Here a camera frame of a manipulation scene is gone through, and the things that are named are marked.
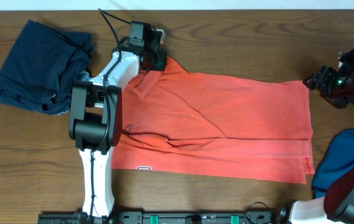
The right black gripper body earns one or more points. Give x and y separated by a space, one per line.
333 89

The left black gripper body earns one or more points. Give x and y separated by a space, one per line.
153 62

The red t-shirt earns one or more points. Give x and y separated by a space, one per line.
216 125

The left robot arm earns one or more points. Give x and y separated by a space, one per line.
96 117

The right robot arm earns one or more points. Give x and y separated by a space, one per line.
333 183

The blue t-shirt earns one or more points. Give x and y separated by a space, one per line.
338 160

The folded dark navy garment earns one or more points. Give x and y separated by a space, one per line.
42 66

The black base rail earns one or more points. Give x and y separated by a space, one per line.
158 218

